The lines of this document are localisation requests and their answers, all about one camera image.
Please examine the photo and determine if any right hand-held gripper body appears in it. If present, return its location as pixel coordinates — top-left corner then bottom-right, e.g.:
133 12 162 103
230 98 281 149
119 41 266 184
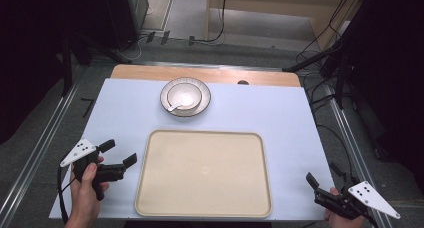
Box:
314 180 402 221

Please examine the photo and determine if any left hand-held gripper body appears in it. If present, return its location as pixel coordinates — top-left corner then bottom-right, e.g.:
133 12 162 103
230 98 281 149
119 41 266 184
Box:
59 138 127 202

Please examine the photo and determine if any person's right hand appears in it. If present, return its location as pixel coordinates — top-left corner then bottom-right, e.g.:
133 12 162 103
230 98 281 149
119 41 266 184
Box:
324 187 367 228

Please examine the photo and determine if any person's left hand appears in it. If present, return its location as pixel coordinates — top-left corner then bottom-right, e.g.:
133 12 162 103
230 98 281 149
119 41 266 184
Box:
68 156 111 227

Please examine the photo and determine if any pale blue table mat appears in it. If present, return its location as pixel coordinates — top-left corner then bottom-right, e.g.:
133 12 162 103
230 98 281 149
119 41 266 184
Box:
48 78 336 222

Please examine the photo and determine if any white spoon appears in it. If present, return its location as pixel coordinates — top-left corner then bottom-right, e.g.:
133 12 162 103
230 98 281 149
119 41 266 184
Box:
167 101 188 113

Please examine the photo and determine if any beige plastic tray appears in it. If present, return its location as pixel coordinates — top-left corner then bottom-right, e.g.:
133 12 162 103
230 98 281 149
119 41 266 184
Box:
134 129 273 219

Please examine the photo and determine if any black stand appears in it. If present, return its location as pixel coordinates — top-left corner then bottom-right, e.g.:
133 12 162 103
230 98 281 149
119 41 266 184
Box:
59 31 133 97
281 37 351 109

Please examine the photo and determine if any white ceramic bowl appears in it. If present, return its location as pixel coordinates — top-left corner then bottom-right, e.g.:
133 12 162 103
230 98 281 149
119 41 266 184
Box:
166 82 203 116

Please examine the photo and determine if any white plate with dark rim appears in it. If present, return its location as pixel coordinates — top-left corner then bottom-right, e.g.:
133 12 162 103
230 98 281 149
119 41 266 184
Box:
159 76 212 118

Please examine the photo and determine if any wooden table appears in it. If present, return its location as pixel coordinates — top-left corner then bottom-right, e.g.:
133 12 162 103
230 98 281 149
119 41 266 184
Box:
109 64 302 88

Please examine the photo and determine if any dark cabinet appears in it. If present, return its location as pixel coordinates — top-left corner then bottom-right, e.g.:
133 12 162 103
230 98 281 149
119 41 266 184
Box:
99 0 150 51

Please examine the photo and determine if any light wooden cabinet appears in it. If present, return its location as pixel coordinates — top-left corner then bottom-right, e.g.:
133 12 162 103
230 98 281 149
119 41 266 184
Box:
204 0 368 52

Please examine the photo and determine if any metal floor rail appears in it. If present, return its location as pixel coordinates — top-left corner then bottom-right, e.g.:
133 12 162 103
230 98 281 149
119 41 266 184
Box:
324 84 388 228
0 77 84 228

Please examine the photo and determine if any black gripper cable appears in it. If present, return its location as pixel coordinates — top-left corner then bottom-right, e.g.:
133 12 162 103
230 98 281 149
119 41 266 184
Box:
56 163 73 225

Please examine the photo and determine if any black floor cable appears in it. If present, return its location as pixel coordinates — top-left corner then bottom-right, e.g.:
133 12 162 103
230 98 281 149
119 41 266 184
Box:
294 0 358 176

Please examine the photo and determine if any black hanging cable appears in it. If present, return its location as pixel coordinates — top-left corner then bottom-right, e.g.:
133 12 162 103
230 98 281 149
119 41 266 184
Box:
188 0 229 47

